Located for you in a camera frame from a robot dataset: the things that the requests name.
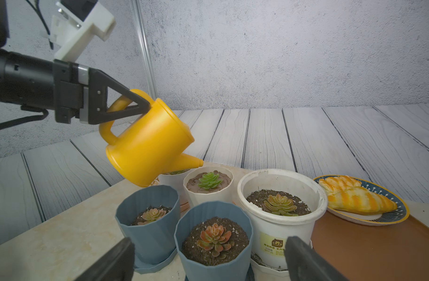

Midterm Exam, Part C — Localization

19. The lower yellow pastry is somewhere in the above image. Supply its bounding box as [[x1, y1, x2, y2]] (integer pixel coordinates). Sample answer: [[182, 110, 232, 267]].
[[328, 187, 397, 215]]

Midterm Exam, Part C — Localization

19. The left aluminium frame post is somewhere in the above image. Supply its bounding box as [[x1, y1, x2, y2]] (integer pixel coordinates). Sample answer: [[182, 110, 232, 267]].
[[130, 0, 157, 99]]

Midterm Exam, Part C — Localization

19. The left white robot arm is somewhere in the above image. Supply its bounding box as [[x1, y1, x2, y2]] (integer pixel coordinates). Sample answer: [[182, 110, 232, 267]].
[[0, 1, 152, 130]]

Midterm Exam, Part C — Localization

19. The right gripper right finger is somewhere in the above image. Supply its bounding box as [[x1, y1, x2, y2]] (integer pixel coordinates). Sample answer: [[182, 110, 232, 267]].
[[284, 237, 347, 281]]

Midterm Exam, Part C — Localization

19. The blue pot succulent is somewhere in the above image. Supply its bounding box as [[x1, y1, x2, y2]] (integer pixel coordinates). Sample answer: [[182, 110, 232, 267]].
[[115, 185, 180, 274], [174, 201, 254, 281]]

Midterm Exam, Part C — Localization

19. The white ribbed pot green succulent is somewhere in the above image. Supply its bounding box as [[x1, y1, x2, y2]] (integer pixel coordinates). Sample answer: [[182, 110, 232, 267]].
[[183, 166, 234, 208]]

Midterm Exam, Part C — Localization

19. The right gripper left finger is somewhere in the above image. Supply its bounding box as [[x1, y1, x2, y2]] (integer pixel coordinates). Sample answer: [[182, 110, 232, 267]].
[[75, 238, 135, 281]]

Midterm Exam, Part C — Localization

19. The brown rectangular tray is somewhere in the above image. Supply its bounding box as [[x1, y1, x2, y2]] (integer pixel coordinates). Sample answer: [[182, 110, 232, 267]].
[[311, 213, 429, 281]]

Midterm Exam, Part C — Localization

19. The yellow pastry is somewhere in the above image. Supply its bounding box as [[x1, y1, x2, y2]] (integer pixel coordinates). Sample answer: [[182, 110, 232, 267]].
[[319, 176, 362, 196], [328, 187, 397, 215]]

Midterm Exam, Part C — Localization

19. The upper yellow pastry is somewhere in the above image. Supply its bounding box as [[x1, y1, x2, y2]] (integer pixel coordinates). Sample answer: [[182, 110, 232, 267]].
[[319, 176, 362, 196]]

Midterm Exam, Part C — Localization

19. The blue patterned plate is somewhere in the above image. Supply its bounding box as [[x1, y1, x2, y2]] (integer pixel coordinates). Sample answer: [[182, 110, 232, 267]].
[[314, 175, 410, 226]]

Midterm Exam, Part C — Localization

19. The large white pot dark soil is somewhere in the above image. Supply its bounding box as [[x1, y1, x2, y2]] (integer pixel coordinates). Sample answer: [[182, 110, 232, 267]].
[[237, 169, 328, 270]]

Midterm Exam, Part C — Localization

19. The white round pot pinkish soil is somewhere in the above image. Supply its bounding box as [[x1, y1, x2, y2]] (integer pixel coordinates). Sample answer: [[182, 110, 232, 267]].
[[158, 169, 192, 211]]

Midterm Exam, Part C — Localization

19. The yellow plastic watering can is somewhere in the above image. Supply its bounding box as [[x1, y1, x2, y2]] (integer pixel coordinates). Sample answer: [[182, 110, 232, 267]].
[[99, 89, 203, 187]]

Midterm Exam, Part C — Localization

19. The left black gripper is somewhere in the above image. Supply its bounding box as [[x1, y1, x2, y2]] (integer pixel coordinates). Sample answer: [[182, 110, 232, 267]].
[[52, 60, 151, 125]]

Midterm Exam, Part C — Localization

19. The white saucer with soil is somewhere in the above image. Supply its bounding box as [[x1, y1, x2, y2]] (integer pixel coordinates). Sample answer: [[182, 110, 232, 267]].
[[251, 253, 291, 281]]

